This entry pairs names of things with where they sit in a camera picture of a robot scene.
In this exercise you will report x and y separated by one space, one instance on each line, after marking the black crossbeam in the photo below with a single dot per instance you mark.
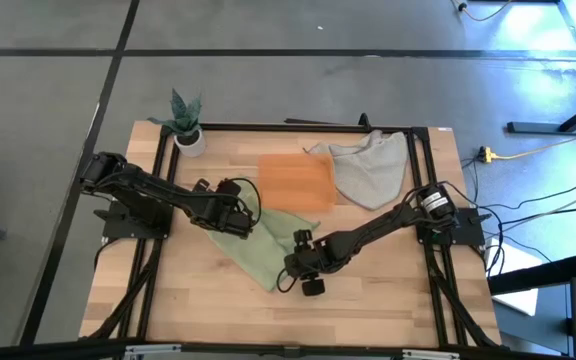
68 350

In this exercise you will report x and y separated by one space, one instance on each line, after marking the black desk legs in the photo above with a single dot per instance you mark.
533 127

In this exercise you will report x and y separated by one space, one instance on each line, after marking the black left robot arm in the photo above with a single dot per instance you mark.
143 187

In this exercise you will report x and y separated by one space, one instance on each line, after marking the grey waffle microfiber towel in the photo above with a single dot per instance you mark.
368 170

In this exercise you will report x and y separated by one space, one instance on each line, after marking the black aluminium table frame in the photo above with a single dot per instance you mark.
318 128

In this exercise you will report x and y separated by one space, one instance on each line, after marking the black desk bar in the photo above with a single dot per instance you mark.
543 276

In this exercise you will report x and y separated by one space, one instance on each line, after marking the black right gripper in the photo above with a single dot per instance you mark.
308 260

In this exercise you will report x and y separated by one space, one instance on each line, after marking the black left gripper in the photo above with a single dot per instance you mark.
228 212

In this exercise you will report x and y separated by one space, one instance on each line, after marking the green microfiber towel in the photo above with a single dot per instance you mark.
273 240

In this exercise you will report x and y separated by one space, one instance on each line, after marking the silver metal bracket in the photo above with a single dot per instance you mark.
153 349
430 354

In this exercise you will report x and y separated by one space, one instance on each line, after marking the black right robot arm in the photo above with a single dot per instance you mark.
368 232

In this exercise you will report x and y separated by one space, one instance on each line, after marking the white sheet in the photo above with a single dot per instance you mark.
515 262

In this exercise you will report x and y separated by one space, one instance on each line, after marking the yellow power plug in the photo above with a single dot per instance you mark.
485 155

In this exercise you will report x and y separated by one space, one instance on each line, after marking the green plant in white pot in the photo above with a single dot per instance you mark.
190 145

